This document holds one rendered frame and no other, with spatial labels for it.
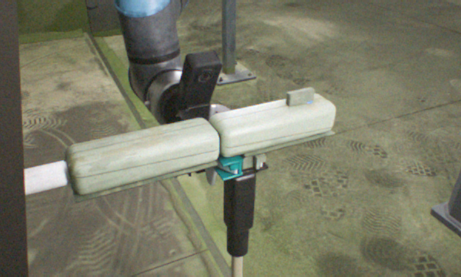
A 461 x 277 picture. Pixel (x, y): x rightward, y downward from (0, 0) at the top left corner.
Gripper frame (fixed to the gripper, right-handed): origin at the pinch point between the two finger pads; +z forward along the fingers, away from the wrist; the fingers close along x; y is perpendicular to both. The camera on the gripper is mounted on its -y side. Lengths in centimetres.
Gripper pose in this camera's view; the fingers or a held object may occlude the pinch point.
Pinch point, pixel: (243, 157)
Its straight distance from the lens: 48.4
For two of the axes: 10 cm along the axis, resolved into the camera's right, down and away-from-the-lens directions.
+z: 4.4, 4.4, -7.8
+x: -9.0, 1.9, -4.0
